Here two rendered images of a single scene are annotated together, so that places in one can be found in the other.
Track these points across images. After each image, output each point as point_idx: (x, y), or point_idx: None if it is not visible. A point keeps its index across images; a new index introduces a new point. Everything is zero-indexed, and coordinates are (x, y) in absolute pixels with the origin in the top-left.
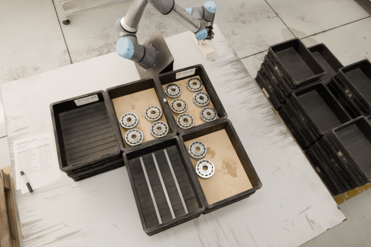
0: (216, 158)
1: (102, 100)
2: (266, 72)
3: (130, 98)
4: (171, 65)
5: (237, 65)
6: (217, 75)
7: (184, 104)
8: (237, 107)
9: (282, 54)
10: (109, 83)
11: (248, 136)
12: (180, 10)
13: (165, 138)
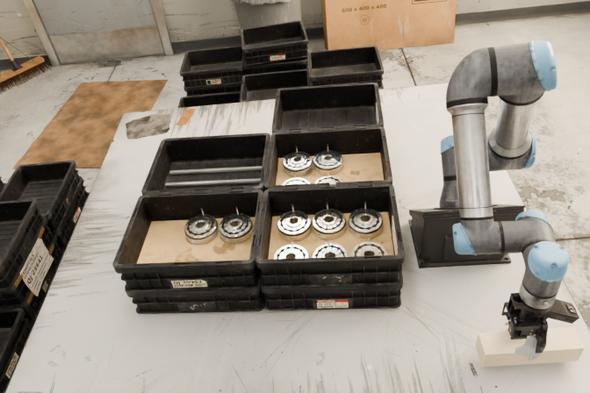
0: (209, 253)
1: None
2: None
3: (374, 172)
4: (423, 225)
5: None
6: (420, 361)
7: (327, 229)
8: (314, 369)
9: None
10: (437, 178)
11: (237, 361)
12: (464, 133)
13: (264, 174)
